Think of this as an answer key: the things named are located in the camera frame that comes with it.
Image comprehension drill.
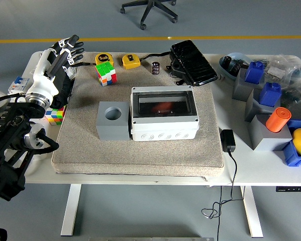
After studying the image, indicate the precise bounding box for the white table leg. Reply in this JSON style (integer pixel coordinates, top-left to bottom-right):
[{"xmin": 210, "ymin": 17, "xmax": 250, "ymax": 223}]
[
  {"xmin": 60, "ymin": 184, "xmax": 81, "ymax": 237},
  {"xmin": 239, "ymin": 186, "xmax": 264, "ymax": 238}
]

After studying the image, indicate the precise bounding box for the black adapter cord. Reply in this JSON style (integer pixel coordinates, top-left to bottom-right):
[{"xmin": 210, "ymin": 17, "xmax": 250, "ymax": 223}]
[{"xmin": 201, "ymin": 150, "xmax": 245, "ymax": 241}]

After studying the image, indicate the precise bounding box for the light grey enclosure box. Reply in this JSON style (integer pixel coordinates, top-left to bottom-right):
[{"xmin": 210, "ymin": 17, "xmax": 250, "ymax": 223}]
[{"xmin": 129, "ymin": 85, "xmax": 200, "ymax": 142}]

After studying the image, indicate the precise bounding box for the black lanyard strap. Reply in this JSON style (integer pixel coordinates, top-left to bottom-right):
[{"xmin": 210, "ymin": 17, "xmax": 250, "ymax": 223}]
[
  {"xmin": 72, "ymin": 61, "xmax": 97, "ymax": 68},
  {"xmin": 140, "ymin": 51, "xmax": 172, "ymax": 62}
]

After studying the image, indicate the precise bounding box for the round yellow tape measure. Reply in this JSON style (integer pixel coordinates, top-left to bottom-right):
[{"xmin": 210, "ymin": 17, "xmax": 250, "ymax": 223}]
[{"xmin": 94, "ymin": 52, "xmax": 114, "ymax": 66}]

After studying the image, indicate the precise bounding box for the white circuit breaker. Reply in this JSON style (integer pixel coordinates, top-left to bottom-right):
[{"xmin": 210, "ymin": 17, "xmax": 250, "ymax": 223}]
[{"xmin": 7, "ymin": 76, "xmax": 31, "ymax": 95}]

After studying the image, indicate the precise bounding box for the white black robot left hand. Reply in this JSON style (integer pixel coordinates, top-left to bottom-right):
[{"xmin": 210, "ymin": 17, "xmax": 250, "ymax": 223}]
[{"xmin": 26, "ymin": 34, "xmax": 85, "ymax": 101}]

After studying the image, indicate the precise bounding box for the black power adapter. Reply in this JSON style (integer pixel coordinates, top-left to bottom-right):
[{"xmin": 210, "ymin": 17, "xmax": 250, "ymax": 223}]
[{"xmin": 220, "ymin": 129, "xmax": 236, "ymax": 153}]

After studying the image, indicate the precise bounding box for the colourful puzzle cube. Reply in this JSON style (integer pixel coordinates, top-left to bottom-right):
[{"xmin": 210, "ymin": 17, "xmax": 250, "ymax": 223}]
[
  {"xmin": 44, "ymin": 105, "xmax": 67, "ymax": 126},
  {"xmin": 95, "ymin": 62, "xmax": 118, "ymax": 87}
]

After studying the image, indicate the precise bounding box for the black desk control panel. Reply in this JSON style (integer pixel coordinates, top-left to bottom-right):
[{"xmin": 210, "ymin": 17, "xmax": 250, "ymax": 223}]
[{"xmin": 275, "ymin": 186, "xmax": 301, "ymax": 193}]

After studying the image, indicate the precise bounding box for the transparent hinged box lid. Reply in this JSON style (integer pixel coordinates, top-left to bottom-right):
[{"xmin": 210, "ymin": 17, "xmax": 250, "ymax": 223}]
[{"xmin": 134, "ymin": 90, "xmax": 195, "ymax": 117}]

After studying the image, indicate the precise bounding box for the orange cylinder battery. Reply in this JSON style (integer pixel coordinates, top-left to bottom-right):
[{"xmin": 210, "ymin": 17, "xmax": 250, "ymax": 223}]
[
  {"xmin": 152, "ymin": 101, "xmax": 174, "ymax": 111},
  {"xmin": 265, "ymin": 107, "xmax": 291, "ymax": 133}
]

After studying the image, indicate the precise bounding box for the black office chair base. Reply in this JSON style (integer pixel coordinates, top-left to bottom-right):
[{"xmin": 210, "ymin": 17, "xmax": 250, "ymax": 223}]
[{"xmin": 119, "ymin": 0, "xmax": 179, "ymax": 31}]

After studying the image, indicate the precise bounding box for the blue plastic block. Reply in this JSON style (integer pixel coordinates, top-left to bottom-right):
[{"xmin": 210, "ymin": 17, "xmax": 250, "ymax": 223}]
[
  {"xmin": 258, "ymin": 82, "xmax": 282, "ymax": 107},
  {"xmin": 244, "ymin": 61, "xmax": 266, "ymax": 85}
]

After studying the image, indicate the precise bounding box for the blue plastic bin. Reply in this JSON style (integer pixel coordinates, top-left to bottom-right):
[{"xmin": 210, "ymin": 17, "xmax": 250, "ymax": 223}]
[{"xmin": 282, "ymin": 119, "xmax": 301, "ymax": 167}]

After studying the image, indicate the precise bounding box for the beige fabric mat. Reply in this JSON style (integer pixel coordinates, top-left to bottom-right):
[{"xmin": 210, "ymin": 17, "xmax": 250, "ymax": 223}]
[{"xmin": 51, "ymin": 51, "xmax": 225, "ymax": 178}]

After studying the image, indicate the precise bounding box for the dark plastic parts bag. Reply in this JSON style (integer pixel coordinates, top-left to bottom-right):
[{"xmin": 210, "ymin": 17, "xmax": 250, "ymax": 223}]
[{"xmin": 280, "ymin": 80, "xmax": 301, "ymax": 119}]

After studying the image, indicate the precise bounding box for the square yellow tape measure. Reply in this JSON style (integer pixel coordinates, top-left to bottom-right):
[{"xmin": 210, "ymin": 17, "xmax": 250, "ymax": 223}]
[{"xmin": 122, "ymin": 53, "xmax": 141, "ymax": 70}]

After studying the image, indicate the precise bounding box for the black glossy case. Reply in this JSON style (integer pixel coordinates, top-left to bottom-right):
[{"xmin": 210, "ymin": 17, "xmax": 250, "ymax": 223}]
[{"xmin": 169, "ymin": 39, "xmax": 219, "ymax": 87}]

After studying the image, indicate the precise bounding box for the light blue bowl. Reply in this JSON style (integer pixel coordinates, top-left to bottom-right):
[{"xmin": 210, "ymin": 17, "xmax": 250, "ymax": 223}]
[{"xmin": 219, "ymin": 52, "xmax": 253, "ymax": 81}]

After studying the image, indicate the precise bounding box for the black cloth bundle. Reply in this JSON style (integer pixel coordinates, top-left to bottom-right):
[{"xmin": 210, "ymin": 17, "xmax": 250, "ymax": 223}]
[{"xmin": 51, "ymin": 66, "xmax": 75, "ymax": 110}]

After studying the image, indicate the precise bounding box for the grey holder block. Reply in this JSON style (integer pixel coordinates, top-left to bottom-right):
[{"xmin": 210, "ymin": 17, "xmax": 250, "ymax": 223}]
[
  {"xmin": 248, "ymin": 114, "xmax": 293, "ymax": 151},
  {"xmin": 96, "ymin": 101, "xmax": 130, "ymax": 141},
  {"xmin": 244, "ymin": 87, "xmax": 281, "ymax": 123},
  {"xmin": 232, "ymin": 67, "xmax": 264, "ymax": 101}
]

